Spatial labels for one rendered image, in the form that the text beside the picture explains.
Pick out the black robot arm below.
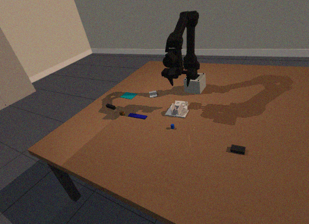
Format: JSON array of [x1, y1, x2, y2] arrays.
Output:
[[163, 11, 200, 80]]

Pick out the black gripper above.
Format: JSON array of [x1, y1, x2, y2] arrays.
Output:
[[161, 60, 196, 87]]

